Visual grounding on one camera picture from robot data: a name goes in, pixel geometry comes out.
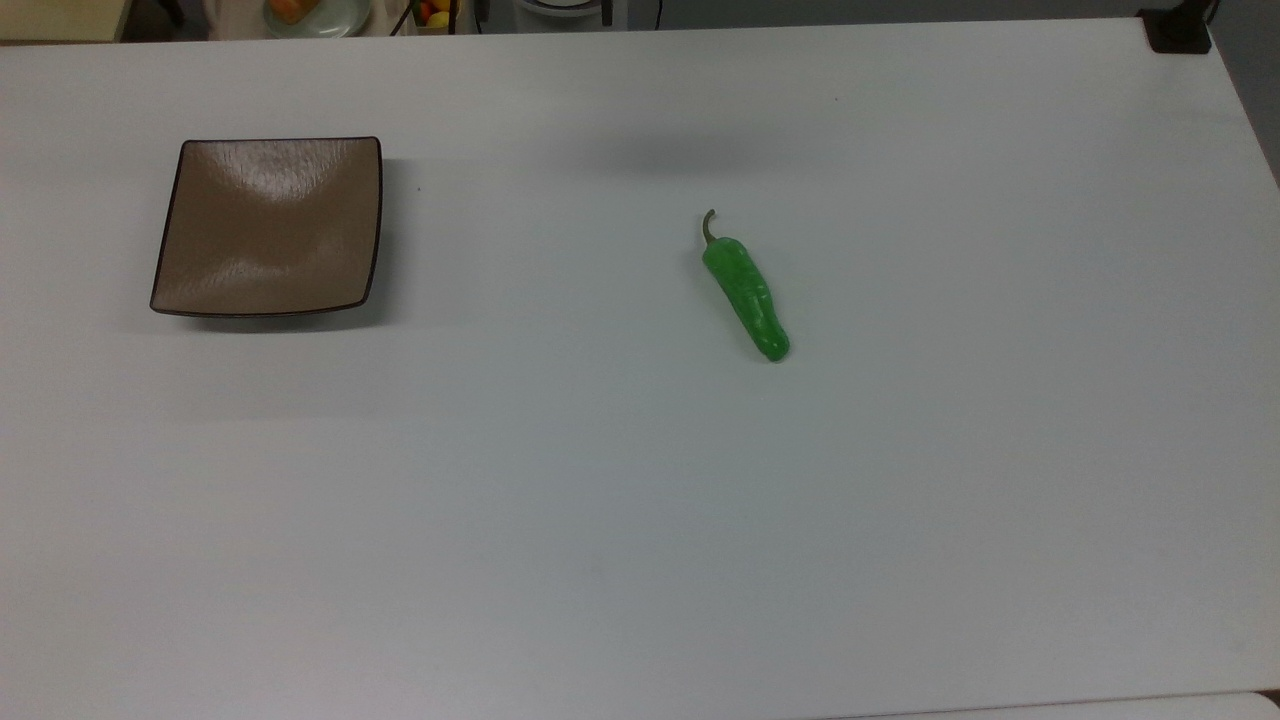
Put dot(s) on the white round object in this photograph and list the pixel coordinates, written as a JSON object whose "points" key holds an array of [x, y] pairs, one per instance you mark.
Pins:
{"points": [[560, 7]]}

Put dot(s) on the green chili pepper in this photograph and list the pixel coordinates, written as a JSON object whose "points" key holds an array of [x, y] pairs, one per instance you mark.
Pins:
{"points": [[746, 291]]}

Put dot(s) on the beige board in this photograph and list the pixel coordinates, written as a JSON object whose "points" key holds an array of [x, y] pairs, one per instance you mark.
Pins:
{"points": [[60, 20]]}

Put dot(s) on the pale green plate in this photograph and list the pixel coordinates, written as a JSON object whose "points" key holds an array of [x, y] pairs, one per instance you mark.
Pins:
{"points": [[345, 18]]}

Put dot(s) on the brown square ceramic plate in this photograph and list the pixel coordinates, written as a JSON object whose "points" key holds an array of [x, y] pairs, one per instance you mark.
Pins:
{"points": [[270, 230]]}

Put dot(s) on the box of colourful fruit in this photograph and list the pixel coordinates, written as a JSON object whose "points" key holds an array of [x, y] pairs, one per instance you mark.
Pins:
{"points": [[437, 14]]}

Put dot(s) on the black clamp mount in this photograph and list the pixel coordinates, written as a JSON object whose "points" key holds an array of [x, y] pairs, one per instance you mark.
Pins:
{"points": [[1178, 32]]}

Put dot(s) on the orange food piece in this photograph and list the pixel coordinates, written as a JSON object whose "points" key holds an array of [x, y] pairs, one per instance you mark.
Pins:
{"points": [[293, 9]]}

